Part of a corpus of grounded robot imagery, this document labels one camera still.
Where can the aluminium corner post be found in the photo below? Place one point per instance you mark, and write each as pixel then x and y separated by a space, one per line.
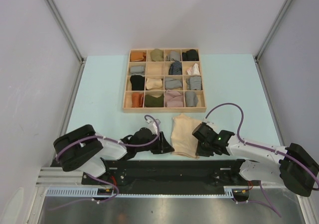
pixel 64 29
pixel 273 29

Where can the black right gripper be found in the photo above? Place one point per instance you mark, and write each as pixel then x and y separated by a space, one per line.
pixel 200 152

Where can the navy striped rolled underwear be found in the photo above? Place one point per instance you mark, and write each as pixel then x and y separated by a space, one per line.
pixel 175 68

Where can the pink white rolled underwear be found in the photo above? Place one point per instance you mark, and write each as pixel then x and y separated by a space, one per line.
pixel 193 70

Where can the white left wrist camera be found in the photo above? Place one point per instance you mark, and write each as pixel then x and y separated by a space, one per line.
pixel 152 125

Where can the white slotted cable duct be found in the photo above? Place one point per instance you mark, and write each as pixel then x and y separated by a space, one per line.
pixel 104 193

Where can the orange rolled underwear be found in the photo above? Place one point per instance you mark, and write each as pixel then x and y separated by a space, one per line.
pixel 138 56

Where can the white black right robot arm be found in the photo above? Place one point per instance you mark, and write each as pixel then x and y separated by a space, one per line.
pixel 290 166

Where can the peach rolled underwear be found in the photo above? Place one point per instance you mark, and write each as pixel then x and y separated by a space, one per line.
pixel 153 83

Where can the black rolled underwear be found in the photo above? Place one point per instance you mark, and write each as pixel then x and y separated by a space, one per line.
pixel 190 55

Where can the wooden grid organizer tray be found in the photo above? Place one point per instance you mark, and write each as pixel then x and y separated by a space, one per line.
pixel 164 80

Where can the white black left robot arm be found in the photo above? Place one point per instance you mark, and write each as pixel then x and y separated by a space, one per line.
pixel 85 150

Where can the aluminium corner post right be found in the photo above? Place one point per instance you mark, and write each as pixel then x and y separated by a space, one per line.
pixel 273 29

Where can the grey striped rolled underwear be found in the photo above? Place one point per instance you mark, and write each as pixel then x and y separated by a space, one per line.
pixel 194 83

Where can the aluminium frame profile front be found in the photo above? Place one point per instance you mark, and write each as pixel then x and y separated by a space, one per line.
pixel 57 176

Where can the olive rolled underwear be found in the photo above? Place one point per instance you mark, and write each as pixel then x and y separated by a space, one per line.
pixel 156 55

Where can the orange and cream underwear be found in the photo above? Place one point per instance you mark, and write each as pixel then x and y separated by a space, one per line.
pixel 137 100

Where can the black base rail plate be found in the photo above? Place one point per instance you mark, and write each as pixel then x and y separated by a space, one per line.
pixel 180 177

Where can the dark green rolled underwear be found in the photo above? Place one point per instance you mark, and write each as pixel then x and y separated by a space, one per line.
pixel 154 102

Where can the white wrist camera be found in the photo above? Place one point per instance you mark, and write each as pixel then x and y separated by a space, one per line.
pixel 152 125
pixel 207 121

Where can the grey rolled underwear left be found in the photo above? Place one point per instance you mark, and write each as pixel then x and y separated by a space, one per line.
pixel 137 70

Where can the grey rolled underwear top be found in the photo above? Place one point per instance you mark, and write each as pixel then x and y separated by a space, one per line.
pixel 173 56

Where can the peach underwear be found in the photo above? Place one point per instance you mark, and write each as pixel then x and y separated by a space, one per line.
pixel 153 83
pixel 183 142

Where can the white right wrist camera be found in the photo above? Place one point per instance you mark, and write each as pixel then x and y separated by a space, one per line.
pixel 207 121

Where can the aluminium corner post left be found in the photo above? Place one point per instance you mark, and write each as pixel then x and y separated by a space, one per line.
pixel 64 29

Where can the grey rolled underwear middle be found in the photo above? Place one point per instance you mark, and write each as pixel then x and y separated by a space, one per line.
pixel 171 84

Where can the grey rolled underwear bottom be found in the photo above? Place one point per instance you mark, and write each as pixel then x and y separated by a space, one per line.
pixel 191 99

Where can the black garment pile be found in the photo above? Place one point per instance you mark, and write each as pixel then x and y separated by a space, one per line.
pixel 137 82

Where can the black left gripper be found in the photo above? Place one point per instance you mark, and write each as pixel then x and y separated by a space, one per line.
pixel 163 147

